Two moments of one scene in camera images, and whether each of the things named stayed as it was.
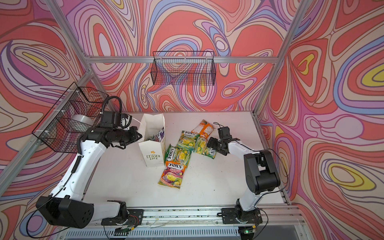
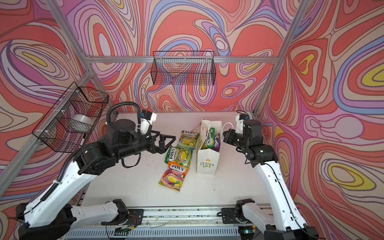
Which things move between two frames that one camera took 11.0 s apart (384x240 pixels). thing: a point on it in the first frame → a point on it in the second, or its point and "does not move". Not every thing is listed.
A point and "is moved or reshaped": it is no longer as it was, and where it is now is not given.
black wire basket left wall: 77,110 does not move
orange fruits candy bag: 172,174 does not move
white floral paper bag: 151,139 is moved or reshaped
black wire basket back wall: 184,68 does not move
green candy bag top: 187,140 does not move
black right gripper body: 217,145 → 236,139
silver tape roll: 83,118 does not move
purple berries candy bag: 160,135 is moved or reshaped
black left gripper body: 128,136 → 153,148
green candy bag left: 174,154 does not move
